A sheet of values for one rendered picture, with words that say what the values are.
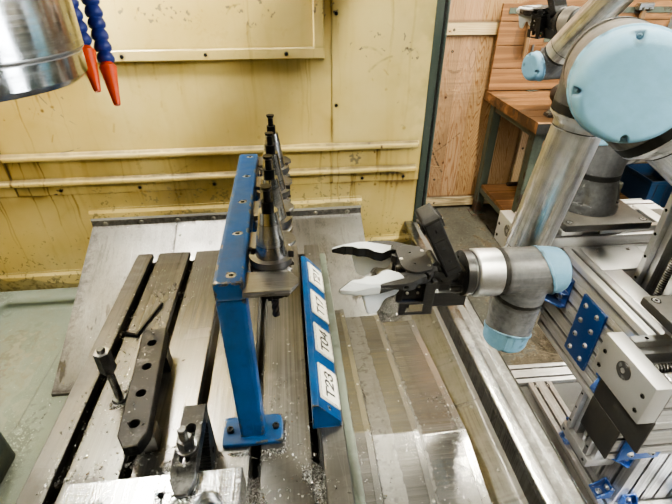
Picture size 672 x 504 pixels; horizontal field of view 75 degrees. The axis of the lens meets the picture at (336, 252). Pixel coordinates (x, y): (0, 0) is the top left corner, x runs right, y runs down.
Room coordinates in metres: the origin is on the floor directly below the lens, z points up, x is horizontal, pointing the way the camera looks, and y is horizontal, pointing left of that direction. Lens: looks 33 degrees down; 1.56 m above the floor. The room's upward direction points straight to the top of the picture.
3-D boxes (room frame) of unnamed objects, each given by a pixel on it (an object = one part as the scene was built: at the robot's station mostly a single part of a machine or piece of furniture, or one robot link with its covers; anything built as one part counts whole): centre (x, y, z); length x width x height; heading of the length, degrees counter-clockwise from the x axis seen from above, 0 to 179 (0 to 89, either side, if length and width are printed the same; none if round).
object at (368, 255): (0.58, -0.04, 1.17); 0.09 x 0.03 x 0.06; 72
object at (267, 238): (0.52, 0.09, 1.26); 0.04 x 0.04 x 0.07
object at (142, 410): (0.52, 0.33, 0.93); 0.26 x 0.05 x 0.06; 11
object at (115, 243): (0.96, 0.32, 0.75); 0.89 x 0.70 x 0.26; 96
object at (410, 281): (0.51, -0.09, 1.19); 0.09 x 0.05 x 0.02; 121
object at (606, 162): (1.05, -0.67, 1.20); 0.13 x 0.12 x 0.14; 109
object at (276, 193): (0.63, 0.10, 1.26); 0.04 x 0.04 x 0.07
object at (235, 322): (0.46, 0.14, 1.05); 0.10 x 0.05 x 0.30; 96
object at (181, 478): (0.37, 0.21, 0.97); 0.13 x 0.03 x 0.15; 6
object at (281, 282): (0.47, 0.08, 1.21); 0.07 x 0.05 x 0.01; 96
